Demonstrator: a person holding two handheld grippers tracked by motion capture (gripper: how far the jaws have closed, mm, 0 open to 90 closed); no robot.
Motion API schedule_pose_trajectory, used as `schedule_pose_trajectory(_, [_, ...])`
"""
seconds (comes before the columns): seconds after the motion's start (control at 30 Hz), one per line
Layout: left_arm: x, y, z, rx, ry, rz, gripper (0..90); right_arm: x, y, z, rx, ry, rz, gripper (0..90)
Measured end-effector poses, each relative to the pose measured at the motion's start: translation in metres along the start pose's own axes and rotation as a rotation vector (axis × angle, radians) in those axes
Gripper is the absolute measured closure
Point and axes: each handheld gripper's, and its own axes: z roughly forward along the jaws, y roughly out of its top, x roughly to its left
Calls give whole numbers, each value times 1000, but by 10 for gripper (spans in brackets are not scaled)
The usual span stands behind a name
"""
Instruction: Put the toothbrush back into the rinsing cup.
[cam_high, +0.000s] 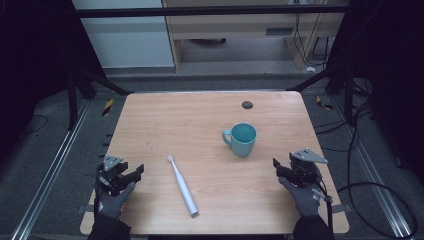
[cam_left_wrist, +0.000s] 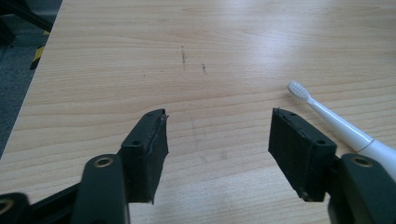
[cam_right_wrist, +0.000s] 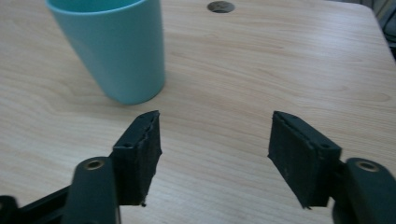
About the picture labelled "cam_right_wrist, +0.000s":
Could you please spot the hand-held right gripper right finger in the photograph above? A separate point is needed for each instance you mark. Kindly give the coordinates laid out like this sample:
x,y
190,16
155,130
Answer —
x,y
299,161

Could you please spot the teal plastic cup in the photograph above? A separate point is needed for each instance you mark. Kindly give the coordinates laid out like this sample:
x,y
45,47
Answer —
x,y
120,51

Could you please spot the dark chair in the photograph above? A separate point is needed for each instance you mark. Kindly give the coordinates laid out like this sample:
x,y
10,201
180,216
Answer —
x,y
388,23

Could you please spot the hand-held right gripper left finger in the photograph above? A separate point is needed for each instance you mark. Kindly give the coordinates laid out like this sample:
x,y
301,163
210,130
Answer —
x,y
137,161

